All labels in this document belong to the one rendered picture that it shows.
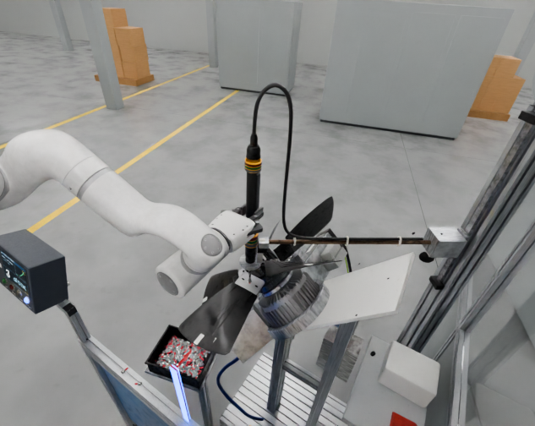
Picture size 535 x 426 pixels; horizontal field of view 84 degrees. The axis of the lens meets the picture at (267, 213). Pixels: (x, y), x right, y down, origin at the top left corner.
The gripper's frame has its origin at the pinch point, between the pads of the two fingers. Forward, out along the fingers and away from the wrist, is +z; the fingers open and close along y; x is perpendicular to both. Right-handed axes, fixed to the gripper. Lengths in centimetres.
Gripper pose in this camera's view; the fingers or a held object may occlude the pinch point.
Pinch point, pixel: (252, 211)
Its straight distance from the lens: 84.0
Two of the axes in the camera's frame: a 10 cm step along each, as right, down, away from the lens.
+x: 0.5, -8.0, -5.9
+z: 5.2, -4.8, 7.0
